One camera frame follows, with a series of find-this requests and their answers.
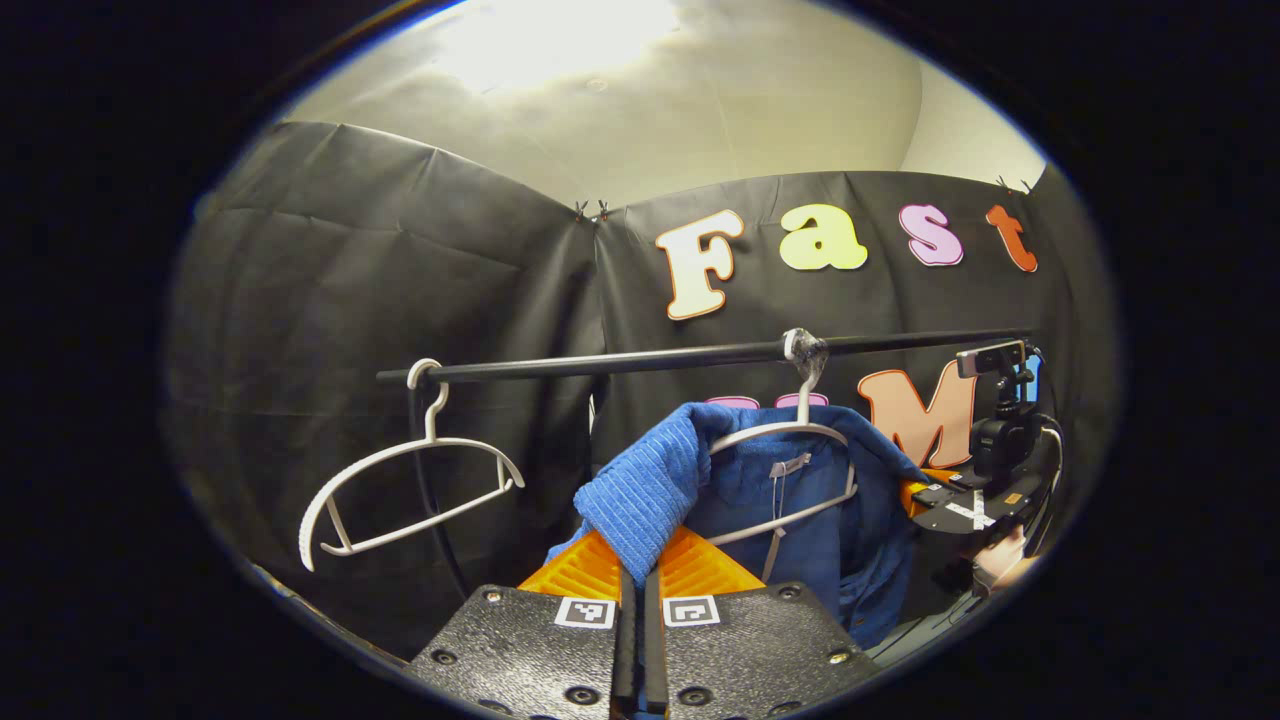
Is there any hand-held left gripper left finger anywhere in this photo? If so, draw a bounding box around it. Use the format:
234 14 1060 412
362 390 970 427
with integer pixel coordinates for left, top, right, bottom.
405 528 639 720

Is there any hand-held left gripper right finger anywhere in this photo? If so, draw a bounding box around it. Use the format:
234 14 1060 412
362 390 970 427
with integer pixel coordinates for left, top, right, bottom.
643 525 883 720

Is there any blue corduroy jacket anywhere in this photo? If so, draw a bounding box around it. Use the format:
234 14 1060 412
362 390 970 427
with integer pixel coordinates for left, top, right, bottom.
545 402 933 651

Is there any white hanger with taped hook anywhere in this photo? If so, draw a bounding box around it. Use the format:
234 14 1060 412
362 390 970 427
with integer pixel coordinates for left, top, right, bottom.
705 375 861 547

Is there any white plastic hanger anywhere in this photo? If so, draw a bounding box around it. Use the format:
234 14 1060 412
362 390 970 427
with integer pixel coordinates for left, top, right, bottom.
298 358 527 573

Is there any grey tape wad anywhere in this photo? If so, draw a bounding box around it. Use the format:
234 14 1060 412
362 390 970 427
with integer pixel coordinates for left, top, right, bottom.
782 328 830 382

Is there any ceiling light panel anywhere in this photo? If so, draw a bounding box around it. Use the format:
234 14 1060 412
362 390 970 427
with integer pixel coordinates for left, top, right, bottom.
438 0 683 93

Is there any black clothes rail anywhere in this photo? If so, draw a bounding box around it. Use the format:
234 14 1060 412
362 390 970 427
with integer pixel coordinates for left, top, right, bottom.
376 326 1036 601

